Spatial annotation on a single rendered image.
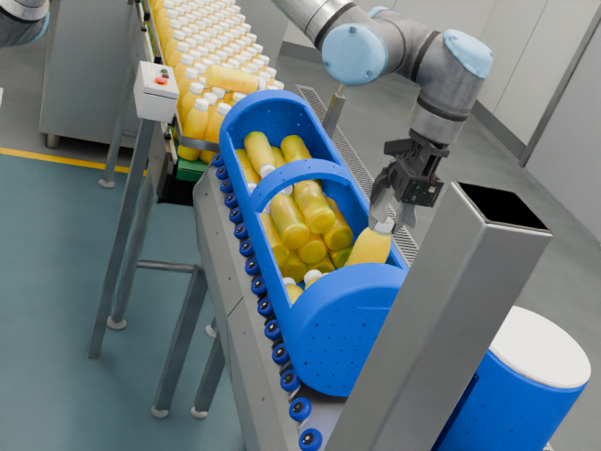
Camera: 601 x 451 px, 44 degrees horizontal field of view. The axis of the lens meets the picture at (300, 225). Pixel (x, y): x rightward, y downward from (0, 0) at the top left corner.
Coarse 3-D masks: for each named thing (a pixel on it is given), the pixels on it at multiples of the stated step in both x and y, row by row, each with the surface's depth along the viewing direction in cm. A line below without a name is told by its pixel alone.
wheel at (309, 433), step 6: (306, 432) 133; (312, 432) 132; (318, 432) 131; (300, 438) 132; (306, 438) 131; (312, 438) 131; (318, 438) 130; (300, 444) 131; (306, 444) 131; (312, 444) 130; (318, 444) 130; (306, 450) 130; (312, 450) 130
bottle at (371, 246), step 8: (368, 232) 138; (376, 232) 137; (360, 240) 139; (368, 240) 137; (376, 240) 137; (384, 240) 137; (360, 248) 138; (368, 248) 137; (376, 248) 137; (384, 248) 138; (352, 256) 140; (360, 256) 139; (368, 256) 138; (376, 256) 138; (384, 256) 138; (352, 264) 140
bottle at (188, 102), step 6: (186, 96) 227; (192, 96) 226; (198, 96) 227; (186, 102) 227; (192, 102) 226; (180, 108) 230; (186, 108) 227; (180, 114) 229; (186, 114) 228; (180, 120) 230; (174, 132) 233
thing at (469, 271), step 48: (480, 192) 54; (432, 240) 56; (480, 240) 50; (528, 240) 51; (432, 288) 55; (480, 288) 53; (384, 336) 60; (432, 336) 55; (480, 336) 56; (384, 384) 59; (432, 384) 57; (336, 432) 66; (384, 432) 59; (432, 432) 61
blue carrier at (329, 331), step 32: (256, 96) 198; (288, 96) 199; (224, 128) 199; (256, 128) 206; (288, 128) 208; (320, 128) 190; (224, 160) 197; (320, 160) 169; (256, 192) 168; (352, 192) 182; (256, 224) 164; (352, 224) 182; (256, 256) 165; (320, 288) 134; (352, 288) 131; (384, 288) 133; (288, 320) 138; (320, 320) 133; (352, 320) 135; (384, 320) 137; (288, 352) 140; (320, 352) 137; (352, 352) 140; (320, 384) 142; (352, 384) 144
